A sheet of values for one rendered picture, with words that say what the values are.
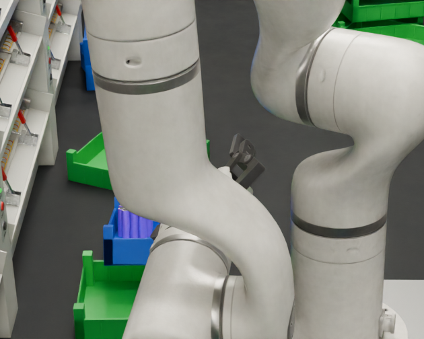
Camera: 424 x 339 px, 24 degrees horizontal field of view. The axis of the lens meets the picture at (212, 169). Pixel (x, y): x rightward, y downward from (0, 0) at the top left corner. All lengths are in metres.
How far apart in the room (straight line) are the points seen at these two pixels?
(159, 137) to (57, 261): 1.38
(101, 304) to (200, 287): 1.11
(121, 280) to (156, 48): 1.34
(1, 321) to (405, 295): 0.84
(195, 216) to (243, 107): 1.99
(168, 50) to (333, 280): 0.52
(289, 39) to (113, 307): 1.08
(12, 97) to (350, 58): 1.10
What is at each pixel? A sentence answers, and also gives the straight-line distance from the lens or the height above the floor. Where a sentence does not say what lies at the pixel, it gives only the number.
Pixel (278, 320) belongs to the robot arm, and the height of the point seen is 0.65.
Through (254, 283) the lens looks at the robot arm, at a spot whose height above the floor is 0.70.
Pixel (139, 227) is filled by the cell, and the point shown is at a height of 0.06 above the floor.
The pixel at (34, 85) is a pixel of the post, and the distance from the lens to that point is 2.45.
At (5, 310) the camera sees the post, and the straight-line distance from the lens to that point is 1.93.
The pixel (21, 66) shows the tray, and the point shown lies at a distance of 2.22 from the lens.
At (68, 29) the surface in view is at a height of 0.17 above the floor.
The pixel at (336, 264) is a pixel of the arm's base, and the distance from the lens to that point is 1.20.
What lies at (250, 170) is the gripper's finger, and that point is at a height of 0.70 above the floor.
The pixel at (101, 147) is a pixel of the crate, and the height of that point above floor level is 0.01.
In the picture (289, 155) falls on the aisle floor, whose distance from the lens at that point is 2.57.
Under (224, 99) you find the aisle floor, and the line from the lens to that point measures 2.87.
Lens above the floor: 1.20
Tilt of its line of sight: 29 degrees down
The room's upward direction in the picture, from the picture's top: straight up
